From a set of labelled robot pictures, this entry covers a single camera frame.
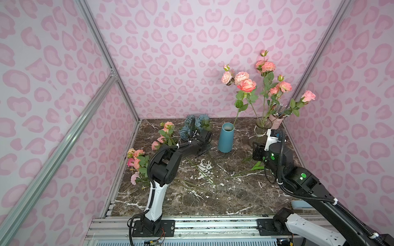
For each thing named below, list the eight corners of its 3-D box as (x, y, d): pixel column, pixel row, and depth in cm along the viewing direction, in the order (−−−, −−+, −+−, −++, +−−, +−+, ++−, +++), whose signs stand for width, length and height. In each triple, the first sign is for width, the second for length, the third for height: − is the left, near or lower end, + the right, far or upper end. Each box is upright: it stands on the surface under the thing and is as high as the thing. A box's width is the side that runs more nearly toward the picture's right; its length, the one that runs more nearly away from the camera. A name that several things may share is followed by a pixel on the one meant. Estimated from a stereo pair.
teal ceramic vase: (218, 153, 103) (220, 133, 86) (217, 143, 108) (219, 122, 91) (230, 153, 102) (235, 132, 86) (228, 143, 108) (233, 122, 91)
